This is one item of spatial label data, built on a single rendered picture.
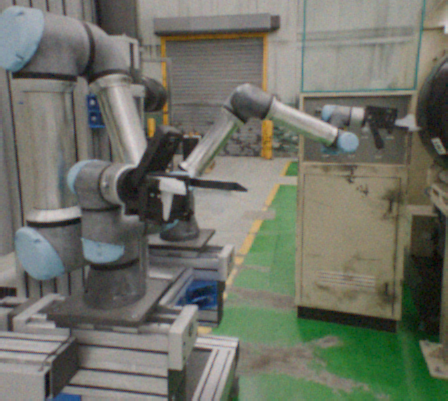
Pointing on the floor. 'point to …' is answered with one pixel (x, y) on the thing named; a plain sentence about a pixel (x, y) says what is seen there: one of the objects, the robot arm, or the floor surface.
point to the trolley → (156, 94)
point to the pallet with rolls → (192, 149)
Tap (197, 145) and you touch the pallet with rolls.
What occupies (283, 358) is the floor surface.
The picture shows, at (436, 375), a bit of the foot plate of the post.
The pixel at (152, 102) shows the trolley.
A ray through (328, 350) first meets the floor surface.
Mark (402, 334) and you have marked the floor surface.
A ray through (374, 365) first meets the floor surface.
